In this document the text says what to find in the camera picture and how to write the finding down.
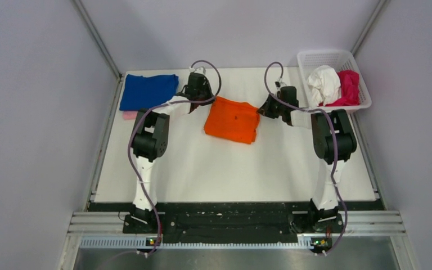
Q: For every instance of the folded pink t shirt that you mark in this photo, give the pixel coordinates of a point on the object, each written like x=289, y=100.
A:
x=129, y=115

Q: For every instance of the magenta t shirt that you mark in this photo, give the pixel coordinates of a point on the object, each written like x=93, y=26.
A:
x=349, y=81

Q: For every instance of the white plastic basket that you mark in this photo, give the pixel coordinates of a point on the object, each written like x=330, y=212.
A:
x=339, y=60

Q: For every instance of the white t shirt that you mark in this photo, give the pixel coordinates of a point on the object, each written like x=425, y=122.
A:
x=324, y=86

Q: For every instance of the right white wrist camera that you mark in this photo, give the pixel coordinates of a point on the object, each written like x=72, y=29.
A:
x=280, y=84

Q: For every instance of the folded blue t shirt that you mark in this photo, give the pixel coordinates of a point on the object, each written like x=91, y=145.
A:
x=141, y=92

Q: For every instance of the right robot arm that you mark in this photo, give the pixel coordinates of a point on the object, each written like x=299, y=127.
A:
x=333, y=143

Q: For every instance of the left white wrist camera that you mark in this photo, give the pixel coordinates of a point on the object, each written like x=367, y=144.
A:
x=199, y=70

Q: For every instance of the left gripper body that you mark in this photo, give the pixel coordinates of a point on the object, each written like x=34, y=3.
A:
x=205, y=92

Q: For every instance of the orange t shirt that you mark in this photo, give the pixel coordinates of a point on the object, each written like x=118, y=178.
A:
x=234, y=121

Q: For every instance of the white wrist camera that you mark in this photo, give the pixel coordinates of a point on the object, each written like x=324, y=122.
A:
x=280, y=84
x=199, y=70

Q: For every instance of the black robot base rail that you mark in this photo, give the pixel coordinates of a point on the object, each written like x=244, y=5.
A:
x=229, y=224

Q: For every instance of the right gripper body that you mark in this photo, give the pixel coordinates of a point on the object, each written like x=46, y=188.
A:
x=282, y=107

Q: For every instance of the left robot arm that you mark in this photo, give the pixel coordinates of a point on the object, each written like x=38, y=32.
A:
x=150, y=132

